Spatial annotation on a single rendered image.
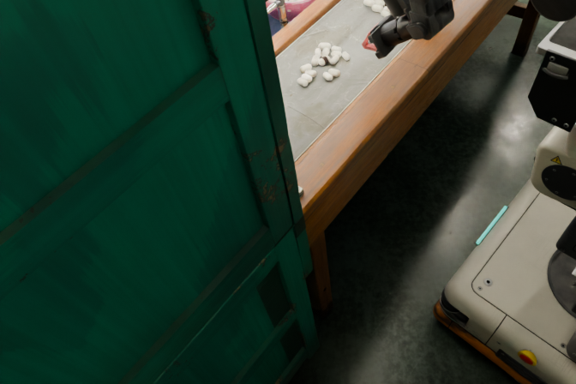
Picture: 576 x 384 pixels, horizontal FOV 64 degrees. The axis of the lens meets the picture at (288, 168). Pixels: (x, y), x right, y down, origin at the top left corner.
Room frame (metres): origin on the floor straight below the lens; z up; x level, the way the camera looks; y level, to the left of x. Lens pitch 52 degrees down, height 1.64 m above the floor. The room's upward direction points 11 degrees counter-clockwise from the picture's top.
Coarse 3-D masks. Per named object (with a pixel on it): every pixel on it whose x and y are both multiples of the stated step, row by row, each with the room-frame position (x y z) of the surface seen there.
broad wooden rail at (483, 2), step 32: (480, 0) 1.16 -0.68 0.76; (512, 0) 1.30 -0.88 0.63; (448, 32) 1.04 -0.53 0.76; (480, 32) 1.14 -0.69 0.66; (416, 64) 0.93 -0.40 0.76; (448, 64) 0.99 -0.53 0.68; (384, 96) 0.84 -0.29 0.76; (416, 96) 0.87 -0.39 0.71; (352, 128) 0.75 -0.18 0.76; (384, 128) 0.76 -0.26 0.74; (320, 160) 0.67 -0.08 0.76; (352, 160) 0.66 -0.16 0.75; (320, 192) 0.58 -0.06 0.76; (352, 192) 0.67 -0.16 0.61; (320, 224) 0.57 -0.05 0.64
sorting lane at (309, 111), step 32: (352, 0) 1.32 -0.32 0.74; (320, 32) 1.19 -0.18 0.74; (352, 32) 1.16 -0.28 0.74; (288, 64) 1.07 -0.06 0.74; (352, 64) 1.01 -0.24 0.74; (384, 64) 0.99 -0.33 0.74; (288, 96) 0.94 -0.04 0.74; (320, 96) 0.91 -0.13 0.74; (352, 96) 0.89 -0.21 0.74; (288, 128) 0.82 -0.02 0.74; (320, 128) 0.80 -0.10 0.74
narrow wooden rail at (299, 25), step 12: (324, 0) 1.32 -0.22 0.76; (336, 0) 1.32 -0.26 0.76; (312, 12) 1.26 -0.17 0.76; (324, 12) 1.27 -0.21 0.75; (288, 24) 1.23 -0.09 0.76; (300, 24) 1.22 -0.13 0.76; (312, 24) 1.23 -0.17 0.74; (276, 36) 1.18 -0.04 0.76; (288, 36) 1.17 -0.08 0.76; (276, 48) 1.12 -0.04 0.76
